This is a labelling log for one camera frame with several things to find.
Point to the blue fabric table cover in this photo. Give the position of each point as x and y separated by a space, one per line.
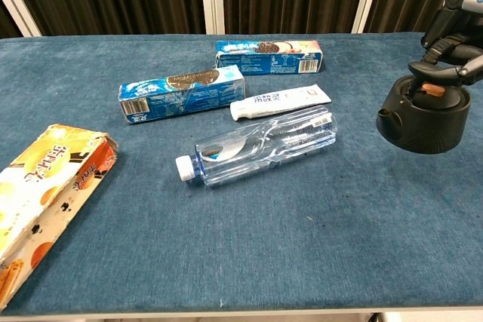
241 231

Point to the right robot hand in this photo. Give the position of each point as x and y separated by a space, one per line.
458 31

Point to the white toothpaste tube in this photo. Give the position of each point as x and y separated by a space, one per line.
279 103

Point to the blue cookie box brown oval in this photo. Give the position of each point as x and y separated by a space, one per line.
181 94

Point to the clear plastic water bottle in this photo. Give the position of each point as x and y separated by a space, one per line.
260 148

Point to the yellow orange torn snack box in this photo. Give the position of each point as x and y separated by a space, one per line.
45 194

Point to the blue cookie box pink end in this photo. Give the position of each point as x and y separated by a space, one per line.
269 58

